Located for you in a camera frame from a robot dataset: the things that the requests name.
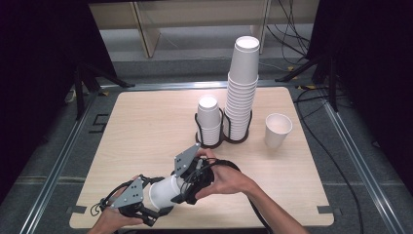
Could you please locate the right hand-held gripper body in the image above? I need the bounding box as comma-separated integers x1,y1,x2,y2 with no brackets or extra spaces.
173,143,215,206

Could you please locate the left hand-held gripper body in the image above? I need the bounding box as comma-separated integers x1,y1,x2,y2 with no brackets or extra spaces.
110,176,155,227

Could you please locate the white paper cup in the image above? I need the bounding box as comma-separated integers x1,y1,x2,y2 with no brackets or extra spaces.
264,112,293,149
148,175,183,211

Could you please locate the black wire cup holder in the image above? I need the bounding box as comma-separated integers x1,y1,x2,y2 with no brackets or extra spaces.
194,108,253,150

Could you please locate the short stack of paper cups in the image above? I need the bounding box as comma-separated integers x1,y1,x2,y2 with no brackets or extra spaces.
196,96,223,146

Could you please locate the tall stack of paper cups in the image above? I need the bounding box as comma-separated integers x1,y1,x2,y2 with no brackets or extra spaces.
223,35,261,141

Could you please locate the person's left hand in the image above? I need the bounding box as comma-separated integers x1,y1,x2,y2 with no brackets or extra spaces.
91,208,144,233

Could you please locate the person's right hand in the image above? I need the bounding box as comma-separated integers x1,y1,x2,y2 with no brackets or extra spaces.
194,147,257,200

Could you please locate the black metal stand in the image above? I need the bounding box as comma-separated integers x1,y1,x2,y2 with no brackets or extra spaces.
73,61,135,121
275,53,339,113

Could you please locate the light wooden shelf unit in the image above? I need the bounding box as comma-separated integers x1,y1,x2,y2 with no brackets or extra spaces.
89,0,320,59

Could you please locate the black curtain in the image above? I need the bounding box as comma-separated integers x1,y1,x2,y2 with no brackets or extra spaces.
306,0,413,196
0,0,117,203

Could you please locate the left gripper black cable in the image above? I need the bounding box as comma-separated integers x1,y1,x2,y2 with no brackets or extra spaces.
90,179,131,217

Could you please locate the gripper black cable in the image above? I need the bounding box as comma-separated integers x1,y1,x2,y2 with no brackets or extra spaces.
207,158,274,234
90,179,131,217

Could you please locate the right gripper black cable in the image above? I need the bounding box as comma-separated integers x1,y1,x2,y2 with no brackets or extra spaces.
207,158,274,234

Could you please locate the metal floor rail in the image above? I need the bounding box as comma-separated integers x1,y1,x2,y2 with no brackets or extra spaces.
322,100,407,234
19,94,98,234

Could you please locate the long black floor cable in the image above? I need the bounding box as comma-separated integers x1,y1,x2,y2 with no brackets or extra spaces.
293,86,364,234

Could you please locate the bundle of black cables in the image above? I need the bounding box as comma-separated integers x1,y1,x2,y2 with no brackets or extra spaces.
266,0,313,66

